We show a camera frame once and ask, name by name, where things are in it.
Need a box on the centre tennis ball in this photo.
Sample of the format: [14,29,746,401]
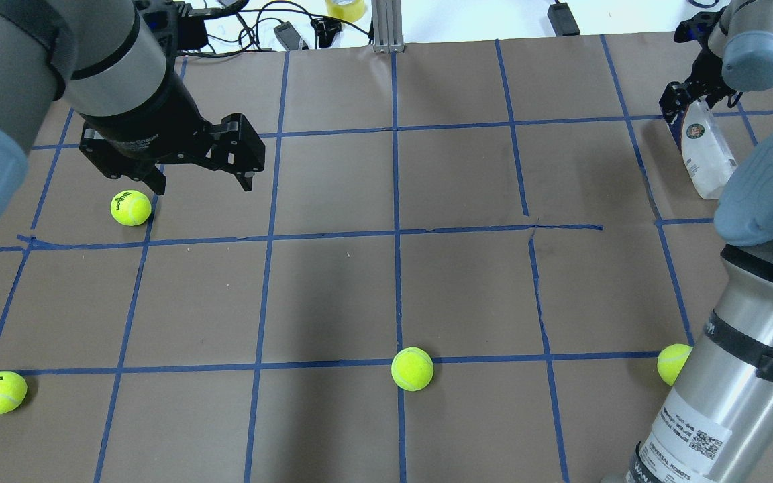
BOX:
[391,347,433,392]

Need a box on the front Wilson tennis ball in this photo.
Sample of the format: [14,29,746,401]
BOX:
[109,190,152,227]

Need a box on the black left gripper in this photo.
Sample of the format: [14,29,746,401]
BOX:
[79,74,266,196]

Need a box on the black power brick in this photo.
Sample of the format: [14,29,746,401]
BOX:
[547,1,582,37]

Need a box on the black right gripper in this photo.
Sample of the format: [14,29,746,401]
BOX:
[659,13,743,125]

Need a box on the aluminium frame post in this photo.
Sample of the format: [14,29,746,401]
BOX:
[371,0,405,53]

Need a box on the yellow tape roll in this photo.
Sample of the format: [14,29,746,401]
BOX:
[325,0,367,23]

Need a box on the tennis ball near base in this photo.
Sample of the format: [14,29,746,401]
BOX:
[656,343,693,387]

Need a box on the black power adapter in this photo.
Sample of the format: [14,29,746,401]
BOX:
[273,22,309,51]

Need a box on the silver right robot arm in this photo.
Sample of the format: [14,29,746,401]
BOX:
[605,1,773,482]

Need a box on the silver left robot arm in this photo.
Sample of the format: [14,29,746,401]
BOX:
[0,1,266,218]

